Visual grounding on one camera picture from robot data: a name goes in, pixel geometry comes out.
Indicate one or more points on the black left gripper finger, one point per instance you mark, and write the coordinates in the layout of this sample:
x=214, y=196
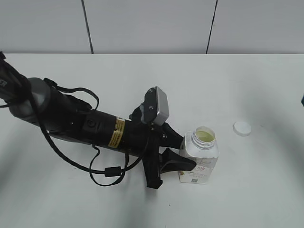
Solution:
x=170, y=161
x=170, y=137

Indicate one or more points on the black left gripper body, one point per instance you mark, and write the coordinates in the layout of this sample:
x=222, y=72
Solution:
x=143, y=141

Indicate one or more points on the white yili changqing bottle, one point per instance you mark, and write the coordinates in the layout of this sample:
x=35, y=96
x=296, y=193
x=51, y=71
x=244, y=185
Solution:
x=200, y=146

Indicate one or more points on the white round bottle cap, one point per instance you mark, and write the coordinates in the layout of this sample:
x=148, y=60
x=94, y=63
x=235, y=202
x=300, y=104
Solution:
x=242, y=128

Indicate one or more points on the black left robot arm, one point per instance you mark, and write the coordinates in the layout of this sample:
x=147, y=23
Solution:
x=54, y=109

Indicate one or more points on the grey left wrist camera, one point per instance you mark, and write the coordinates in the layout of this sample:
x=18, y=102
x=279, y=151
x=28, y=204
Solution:
x=154, y=108

